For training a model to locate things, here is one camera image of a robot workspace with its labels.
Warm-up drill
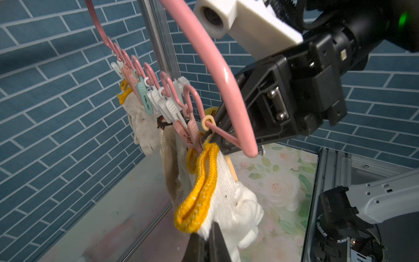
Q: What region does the yellow cup with pens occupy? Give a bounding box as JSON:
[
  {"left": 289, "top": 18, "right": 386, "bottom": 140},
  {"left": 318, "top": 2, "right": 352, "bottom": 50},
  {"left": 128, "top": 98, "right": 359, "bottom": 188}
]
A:
[{"left": 204, "top": 107, "right": 219, "bottom": 117}]

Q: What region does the white glove yellow cuff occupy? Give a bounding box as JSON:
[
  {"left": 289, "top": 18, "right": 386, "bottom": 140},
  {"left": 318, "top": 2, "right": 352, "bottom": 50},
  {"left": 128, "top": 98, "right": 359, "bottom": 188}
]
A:
[{"left": 174, "top": 142, "right": 264, "bottom": 262}]

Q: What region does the metal clothes drying rack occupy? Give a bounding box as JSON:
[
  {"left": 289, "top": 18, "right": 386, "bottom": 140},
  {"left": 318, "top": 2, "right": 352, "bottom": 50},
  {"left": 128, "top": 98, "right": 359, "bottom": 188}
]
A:
[{"left": 137, "top": 0, "right": 181, "bottom": 80}]

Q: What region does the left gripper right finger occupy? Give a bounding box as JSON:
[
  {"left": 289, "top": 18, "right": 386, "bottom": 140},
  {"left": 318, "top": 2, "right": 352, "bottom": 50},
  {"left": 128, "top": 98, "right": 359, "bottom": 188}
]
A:
[{"left": 208, "top": 222, "right": 231, "bottom": 262}]

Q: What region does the white cotton glove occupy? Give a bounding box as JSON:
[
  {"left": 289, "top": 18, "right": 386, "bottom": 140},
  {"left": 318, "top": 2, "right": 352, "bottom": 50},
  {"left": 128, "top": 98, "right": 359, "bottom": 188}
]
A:
[
  {"left": 117, "top": 80, "right": 163, "bottom": 156},
  {"left": 177, "top": 140, "right": 199, "bottom": 186}
]

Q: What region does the beige cotton glove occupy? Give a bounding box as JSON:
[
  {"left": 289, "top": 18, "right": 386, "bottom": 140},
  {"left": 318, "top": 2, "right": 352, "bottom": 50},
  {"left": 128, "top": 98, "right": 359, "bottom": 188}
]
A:
[{"left": 157, "top": 116, "right": 191, "bottom": 210}]

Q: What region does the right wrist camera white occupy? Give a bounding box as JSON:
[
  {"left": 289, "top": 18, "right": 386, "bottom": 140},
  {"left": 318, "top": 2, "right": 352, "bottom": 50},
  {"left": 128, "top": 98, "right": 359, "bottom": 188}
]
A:
[{"left": 194, "top": 0, "right": 303, "bottom": 60}]

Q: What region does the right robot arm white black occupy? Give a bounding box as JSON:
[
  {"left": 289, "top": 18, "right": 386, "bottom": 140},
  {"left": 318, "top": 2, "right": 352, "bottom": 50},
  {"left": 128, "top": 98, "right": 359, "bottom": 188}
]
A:
[{"left": 213, "top": 1, "right": 419, "bottom": 262}]

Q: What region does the pink clip hanger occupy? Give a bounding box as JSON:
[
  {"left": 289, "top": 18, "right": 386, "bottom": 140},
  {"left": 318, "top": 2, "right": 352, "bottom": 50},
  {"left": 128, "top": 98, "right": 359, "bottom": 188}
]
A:
[{"left": 84, "top": 0, "right": 260, "bottom": 158}]

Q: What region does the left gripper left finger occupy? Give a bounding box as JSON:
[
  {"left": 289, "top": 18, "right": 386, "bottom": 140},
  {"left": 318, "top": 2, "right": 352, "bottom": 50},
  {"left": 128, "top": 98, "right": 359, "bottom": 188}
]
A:
[{"left": 182, "top": 233, "right": 205, "bottom": 262}]

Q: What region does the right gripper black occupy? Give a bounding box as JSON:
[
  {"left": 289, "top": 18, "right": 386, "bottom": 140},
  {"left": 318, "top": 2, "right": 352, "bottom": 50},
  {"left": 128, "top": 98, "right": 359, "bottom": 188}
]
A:
[{"left": 209, "top": 32, "right": 348, "bottom": 155}]

